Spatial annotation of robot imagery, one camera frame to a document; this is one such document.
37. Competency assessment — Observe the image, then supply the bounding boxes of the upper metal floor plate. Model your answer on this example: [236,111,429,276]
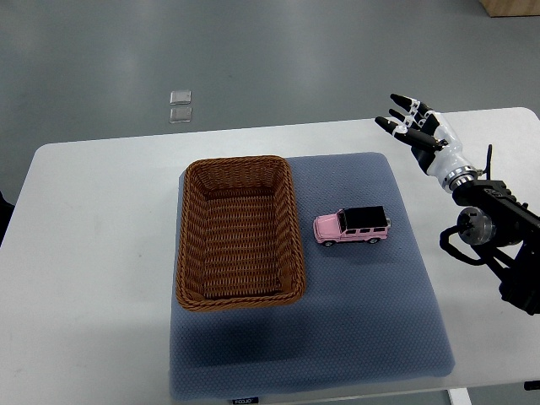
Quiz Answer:
[170,89,192,105]

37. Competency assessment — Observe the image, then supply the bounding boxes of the white table leg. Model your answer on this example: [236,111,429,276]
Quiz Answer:
[447,388,472,405]

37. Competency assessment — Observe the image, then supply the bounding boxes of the pink toy car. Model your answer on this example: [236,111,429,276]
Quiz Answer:
[313,206,392,247]

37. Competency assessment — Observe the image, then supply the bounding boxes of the brown wicker basket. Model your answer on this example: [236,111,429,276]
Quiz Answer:
[175,155,305,312]

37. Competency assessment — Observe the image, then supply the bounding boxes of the blue-grey foam mat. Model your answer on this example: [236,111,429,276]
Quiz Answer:
[170,153,455,401]

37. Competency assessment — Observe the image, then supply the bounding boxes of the wooden box corner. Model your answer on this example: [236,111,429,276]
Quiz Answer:
[480,0,540,18]

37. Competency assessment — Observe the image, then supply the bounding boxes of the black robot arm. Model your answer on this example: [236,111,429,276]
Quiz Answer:
[440,147,539,316]

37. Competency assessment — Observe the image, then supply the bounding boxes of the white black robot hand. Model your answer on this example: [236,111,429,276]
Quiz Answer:
[375,94,479,192]

